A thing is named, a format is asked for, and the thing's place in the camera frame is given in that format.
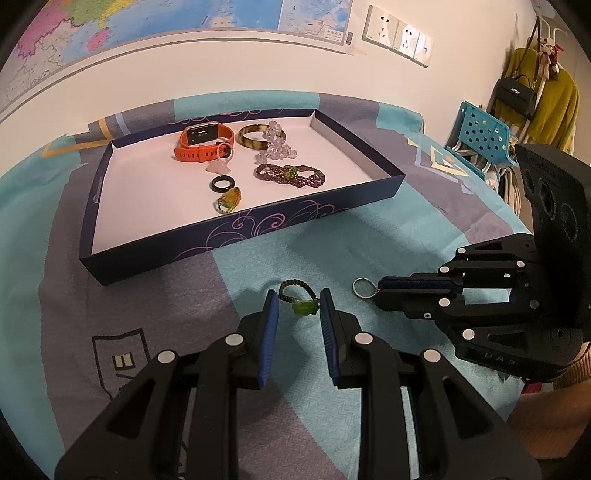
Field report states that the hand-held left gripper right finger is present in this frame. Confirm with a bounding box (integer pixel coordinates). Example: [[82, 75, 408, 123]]
[[318, 288, 541, 480]]

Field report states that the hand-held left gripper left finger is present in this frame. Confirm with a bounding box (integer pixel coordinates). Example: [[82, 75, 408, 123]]
[[54, 290, 280, 480]]

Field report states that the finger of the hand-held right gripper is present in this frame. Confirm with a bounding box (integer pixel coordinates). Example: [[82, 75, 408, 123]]
[[373, 288, 541, 342], [379, 233, 539, 296]]

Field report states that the green pendant black cord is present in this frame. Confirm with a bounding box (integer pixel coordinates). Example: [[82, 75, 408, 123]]
[[278, 279, 321, 318]]

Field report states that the silver key ring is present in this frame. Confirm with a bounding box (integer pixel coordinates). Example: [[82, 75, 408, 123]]
[[353, 277, 382, 300]]

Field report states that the amber stone ring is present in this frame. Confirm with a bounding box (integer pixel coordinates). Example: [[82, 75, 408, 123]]
[[213, 187, 243, 215]]

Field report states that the purple bead bracelet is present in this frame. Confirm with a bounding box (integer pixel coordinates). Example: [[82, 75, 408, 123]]
[[253, 162, 326, 189]]

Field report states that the pink pendant keyring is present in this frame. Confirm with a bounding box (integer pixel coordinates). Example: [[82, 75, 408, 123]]
[[205, 142, 237, 175]]

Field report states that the navy box tray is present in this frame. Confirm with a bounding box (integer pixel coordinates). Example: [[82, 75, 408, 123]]
[[79, 107, 407, 287]]

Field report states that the clear crystal bead bracelet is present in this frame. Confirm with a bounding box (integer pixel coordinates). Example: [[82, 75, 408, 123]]
[[255, 120, 298, 164]]

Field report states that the person's right forearm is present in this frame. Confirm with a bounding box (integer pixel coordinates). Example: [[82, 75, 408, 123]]
[[505, 344, 591, 460]]

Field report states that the teal grey printed blanket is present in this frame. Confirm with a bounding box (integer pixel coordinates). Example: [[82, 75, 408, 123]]
[[0, 92, 532, 480]]

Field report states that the yellow coat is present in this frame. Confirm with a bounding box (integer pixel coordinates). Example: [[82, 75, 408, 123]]
[[501, 46, 580, 153]]

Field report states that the turquoise perforated plastic stool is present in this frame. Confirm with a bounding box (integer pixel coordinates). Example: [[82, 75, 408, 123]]
[[445, 100, 518, 169]]

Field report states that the black handbag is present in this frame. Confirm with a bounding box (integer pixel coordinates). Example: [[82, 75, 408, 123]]
[[495, 18, 543, 120]]

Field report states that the white red plush toy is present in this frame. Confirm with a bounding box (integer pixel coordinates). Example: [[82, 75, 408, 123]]
[[538, 39, 566, 81]]

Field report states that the gold patterned bangle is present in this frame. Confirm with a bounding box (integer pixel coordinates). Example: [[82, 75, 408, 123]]
[[237, 124, 270, 151]]

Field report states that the white coat rack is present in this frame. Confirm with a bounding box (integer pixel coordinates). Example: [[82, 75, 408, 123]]
[[531, 4, 571, 47]]

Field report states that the orange smartwatch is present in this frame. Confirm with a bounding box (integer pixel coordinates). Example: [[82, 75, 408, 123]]
[[174, 124, 235, 163]]

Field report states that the white wall socket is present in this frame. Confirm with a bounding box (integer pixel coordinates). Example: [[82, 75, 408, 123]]
[[394, 17, 422, 58], [413, 28, 435, 66], [361, 4, 400, 49]]

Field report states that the colourful wall map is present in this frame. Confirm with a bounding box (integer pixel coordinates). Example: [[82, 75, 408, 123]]
[[0, 0, 355, 121]]

